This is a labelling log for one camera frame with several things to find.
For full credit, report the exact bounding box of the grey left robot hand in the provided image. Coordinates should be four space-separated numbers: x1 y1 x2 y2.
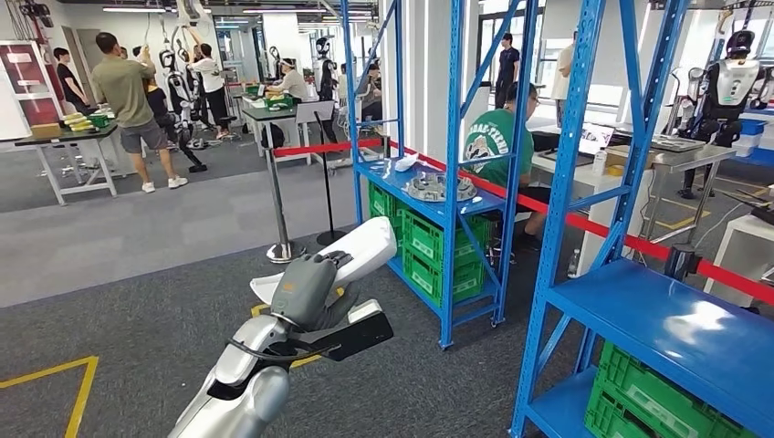
270 250 361 330

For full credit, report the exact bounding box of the white plastic car part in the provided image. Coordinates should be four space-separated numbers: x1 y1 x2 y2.
249 216 399 307

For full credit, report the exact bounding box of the round metal part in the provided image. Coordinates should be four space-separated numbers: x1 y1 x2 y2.
406 171 479 203

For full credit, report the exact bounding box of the black sign stand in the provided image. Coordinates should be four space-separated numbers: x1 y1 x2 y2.
295 100 348 247

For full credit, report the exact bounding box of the green-topped table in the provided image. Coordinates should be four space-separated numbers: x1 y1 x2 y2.
241 105 312 167

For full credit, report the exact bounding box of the person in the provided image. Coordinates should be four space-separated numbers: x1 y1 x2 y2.
53 47 92 116
494 33 521 110
549 30 579 128
266 57 309 104
90 31 190 194
462 81 552 252
143 77 176 146
361 63 383 122
185 42 232 141

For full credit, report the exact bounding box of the black and white humanoid robot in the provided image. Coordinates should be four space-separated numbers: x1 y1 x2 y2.
312 36 341 145

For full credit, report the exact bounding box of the white humanoid robot on hoist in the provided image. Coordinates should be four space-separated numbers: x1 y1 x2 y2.
158 47 209 174

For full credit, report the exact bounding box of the stack of yellow parts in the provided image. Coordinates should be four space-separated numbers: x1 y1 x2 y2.
62 111 95 133

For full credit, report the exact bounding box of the dark-topped work table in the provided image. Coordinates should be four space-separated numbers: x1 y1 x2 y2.
15 123 120 207

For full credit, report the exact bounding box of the red and white display board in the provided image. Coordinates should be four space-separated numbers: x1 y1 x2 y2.
0 40 65 128

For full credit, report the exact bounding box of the large blue metal shelving rack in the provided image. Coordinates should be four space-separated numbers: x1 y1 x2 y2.
510 0 774 438

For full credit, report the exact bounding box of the grey car panel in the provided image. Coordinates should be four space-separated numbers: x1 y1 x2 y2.
650 135 706 153

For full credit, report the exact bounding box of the stainless steel table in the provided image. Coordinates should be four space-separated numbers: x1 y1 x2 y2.
641 140 737 243

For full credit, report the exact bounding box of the red barrier belt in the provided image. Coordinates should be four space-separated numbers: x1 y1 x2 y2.
272 139 774 307

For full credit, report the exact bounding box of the black charger device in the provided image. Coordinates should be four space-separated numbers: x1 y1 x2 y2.
722 188 774 226

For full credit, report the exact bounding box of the white box with blue lid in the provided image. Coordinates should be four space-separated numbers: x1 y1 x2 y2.
734 118 768 159

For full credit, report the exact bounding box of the black and silver humanoid robot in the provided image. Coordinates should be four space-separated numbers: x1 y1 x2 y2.
664 30 774 201

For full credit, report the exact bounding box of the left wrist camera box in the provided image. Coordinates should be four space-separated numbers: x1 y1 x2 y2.
289 298 395 364

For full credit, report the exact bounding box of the chrome barrier post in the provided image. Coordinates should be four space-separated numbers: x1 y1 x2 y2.
265 122 308 265
664 243 703 282

